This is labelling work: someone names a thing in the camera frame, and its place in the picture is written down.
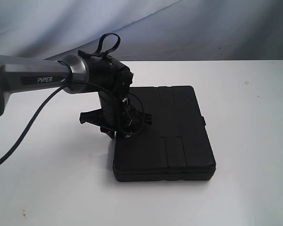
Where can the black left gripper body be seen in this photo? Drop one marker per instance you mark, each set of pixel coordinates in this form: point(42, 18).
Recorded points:
point(128, 123)

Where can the black plastic tool case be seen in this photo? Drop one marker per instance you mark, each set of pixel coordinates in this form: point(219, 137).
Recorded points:
point(174, 147)

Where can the left robot arm Piper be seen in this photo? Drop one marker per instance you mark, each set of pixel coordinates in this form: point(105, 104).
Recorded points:
point(77, 74)

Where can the white backdrop cloth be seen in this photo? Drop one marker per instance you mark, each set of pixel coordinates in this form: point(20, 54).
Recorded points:
point(150, 30)

